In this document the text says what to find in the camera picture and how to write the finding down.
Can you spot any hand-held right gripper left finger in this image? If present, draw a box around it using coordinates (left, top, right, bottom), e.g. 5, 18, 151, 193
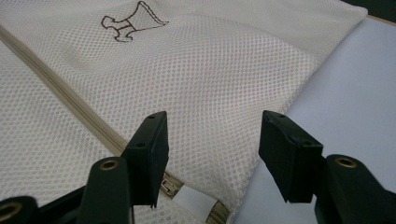
120, 110, 170, 209

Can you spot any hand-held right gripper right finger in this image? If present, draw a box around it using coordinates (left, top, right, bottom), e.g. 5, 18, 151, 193
258, 109, 325, 203

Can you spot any white mesh laundry bag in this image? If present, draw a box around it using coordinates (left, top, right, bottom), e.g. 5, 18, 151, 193
0, 0, 369, 224

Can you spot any white table mat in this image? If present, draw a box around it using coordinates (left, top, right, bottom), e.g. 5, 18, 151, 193
232, 17, 396, 224

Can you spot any wooden table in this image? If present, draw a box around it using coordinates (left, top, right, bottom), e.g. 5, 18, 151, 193
367, 14, 396, 27

